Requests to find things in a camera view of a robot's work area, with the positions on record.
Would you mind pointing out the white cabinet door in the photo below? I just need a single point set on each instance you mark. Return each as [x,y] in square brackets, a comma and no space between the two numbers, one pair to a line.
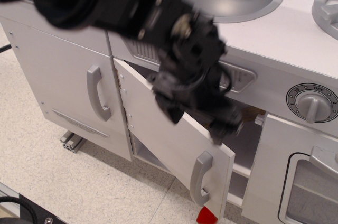
[175,145]

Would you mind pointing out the white fridge lower door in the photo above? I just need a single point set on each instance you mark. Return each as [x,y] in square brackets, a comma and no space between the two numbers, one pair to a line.
[56,71]

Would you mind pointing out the grey timer knob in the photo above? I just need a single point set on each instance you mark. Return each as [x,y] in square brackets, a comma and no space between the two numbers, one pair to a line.
[312,102]

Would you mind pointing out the oven door with window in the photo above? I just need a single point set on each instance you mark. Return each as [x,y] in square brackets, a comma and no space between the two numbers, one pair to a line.
[309,194]

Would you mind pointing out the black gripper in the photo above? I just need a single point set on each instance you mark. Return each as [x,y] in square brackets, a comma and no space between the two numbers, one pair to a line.
[189,74]

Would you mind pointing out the silver toy faucet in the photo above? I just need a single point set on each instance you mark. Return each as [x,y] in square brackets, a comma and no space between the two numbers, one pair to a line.
[325,16]

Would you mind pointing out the silver oven door handle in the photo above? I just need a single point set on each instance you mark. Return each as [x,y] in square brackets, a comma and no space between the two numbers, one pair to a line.
[324,160]

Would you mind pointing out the silver fridge door handle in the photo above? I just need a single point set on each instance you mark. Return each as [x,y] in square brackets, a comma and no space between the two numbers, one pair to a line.
[93,76]

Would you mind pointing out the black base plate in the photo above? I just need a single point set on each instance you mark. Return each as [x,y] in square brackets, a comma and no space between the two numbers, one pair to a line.
[29,212]

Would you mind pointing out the silver cabinet door handle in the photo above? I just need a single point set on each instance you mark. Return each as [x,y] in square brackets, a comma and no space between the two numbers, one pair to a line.
[202,165]

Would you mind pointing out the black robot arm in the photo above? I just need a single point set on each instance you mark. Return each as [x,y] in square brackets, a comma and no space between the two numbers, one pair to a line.
[120,16]

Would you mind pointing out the white toy kitchen body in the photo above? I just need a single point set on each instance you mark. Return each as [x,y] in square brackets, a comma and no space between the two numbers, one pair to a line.
[284,48]

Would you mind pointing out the red toy strawberry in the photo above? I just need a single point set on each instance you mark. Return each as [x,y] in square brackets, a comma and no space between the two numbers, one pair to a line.
[205,216]

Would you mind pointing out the aluminium extrusion bar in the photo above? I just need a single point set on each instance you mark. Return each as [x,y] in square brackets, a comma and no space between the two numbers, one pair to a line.
[72,142]

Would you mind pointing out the grey vent panel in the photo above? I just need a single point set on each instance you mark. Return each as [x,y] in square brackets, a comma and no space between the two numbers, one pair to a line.
[147,56]

